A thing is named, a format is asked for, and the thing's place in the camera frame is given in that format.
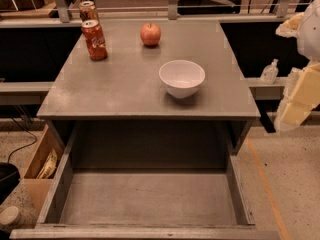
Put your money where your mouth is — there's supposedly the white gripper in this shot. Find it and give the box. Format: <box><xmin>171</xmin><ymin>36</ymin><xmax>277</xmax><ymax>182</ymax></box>
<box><xmin>274</xmin><ymin>0</ymin><xmax>320</xmax><ymax>131</ymax></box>

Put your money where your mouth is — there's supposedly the white ceramic bowl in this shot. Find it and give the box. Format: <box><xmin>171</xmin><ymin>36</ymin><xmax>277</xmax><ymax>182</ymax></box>
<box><xmin>159</xmin><ymin>60</ymin><xmax>205</xmax><ymax>99</ymax></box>

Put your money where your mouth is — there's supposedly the red apple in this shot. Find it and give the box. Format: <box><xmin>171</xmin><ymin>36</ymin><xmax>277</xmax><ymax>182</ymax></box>
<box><xmin>140</xmin><ymin>23</ymin><xmax>161</xmax><ymax>46</ymax></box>

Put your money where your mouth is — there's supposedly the clear sanitizer bottle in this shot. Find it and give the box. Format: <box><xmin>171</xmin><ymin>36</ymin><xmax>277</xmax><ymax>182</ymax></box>
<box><xmin>260</xmin><ymin>59</ymin><xmax>278</xmax><ymax>85</ymax></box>

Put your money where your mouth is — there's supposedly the grey side bench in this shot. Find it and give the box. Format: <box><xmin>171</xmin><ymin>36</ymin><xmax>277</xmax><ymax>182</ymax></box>
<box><xmin>245</xmin><ymin>76</ymin><xmax>320</xmax><ymax>102</ymax></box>

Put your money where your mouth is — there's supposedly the orange soda can front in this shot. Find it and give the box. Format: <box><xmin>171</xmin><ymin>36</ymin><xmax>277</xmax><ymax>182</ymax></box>
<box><xmin>81</xmin><ymin>20</ymin><xmax>108</xmax><ymax>60</ymax></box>

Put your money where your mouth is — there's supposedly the orange soda can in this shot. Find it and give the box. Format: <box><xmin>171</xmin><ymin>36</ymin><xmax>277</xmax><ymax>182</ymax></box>
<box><xmin>81</xmin><ymin>20</ymin><xmax>108</xmax><ymax>60</ymax></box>
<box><xmin>79</xmin><ymin>1</ymin><xmax>99</xmax><ymax>21</ymax></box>

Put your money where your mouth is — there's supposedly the orange soda can rear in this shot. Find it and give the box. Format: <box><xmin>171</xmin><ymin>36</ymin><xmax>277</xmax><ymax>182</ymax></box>
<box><xmin>79</xmin><ymin>1</ymin><xmax>99</xmax><ymax>21</ymax></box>

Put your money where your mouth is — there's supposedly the open grey drawer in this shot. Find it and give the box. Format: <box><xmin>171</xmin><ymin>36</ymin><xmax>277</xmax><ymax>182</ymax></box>
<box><xmin>11</xmin><ymin>121</ymin><xmax>280</xmax><ymax>240</ymax></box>

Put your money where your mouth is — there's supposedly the grey metal railing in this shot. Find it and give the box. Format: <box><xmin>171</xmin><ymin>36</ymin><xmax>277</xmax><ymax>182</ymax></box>
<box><xmin>0</xmin><ymin>0</ymin><xmax>311</xmax><ymax>23</ymax></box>

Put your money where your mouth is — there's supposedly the yellow snack bag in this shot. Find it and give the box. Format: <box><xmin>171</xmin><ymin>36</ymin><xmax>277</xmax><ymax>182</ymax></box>
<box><xmin>37</xmin><ymin>149</ymin><xmax>58</xmax><ymax>179</ymax></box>

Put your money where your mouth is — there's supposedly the wooden crate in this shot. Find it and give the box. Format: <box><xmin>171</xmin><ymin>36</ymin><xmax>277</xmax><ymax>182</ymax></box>
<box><xmin>23</xmin><ymin>126</ymin><xmax>63</xmax><ymax>215</ymax></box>

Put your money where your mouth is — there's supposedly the black round object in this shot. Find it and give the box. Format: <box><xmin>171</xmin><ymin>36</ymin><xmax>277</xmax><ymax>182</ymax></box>
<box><xmin>0</xmin><ymin>162</ymin><xmax>20</xmax><ymax>204</ymax></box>

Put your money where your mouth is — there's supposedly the round white lid container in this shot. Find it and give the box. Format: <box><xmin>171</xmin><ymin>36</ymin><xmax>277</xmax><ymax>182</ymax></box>
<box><xmin>0</xmin><ymin>206</ymin><xmax>22</xmax><ymax>233</ymax></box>

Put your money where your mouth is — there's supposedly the black floor cable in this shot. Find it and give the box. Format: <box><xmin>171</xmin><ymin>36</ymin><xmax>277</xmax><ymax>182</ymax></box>
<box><xmin>6</xmin><ymin>105</ymin><xmax>39</xmax><ymax>165</ymax></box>

